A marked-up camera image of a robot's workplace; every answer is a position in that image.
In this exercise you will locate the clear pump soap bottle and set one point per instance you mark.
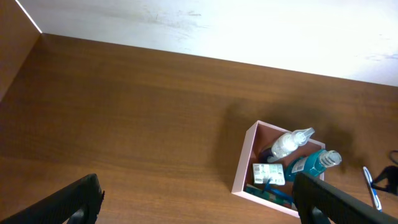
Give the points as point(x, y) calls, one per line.
point(285, 145)

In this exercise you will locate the white cardboard box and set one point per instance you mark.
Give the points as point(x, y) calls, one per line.
point(259, 135)

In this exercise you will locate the blue disposable razor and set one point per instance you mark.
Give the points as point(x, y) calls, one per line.
point(276, 192)

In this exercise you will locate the green white soap box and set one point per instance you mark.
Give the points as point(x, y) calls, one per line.
point(268, 173)

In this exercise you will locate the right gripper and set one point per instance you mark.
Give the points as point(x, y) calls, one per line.
point(389, 173)

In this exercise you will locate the blue white toothbrush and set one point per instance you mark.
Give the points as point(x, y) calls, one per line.
point(374, 197)

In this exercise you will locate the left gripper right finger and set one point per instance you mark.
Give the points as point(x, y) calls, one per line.
point(319, 202)

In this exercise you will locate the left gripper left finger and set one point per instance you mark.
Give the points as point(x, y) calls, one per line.
point(79, 202)

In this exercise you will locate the teal mouthwash bottle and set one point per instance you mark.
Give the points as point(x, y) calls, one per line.
point(314, 164)

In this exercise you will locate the Colgate toothpaste tube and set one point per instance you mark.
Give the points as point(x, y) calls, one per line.
point(268, 196)

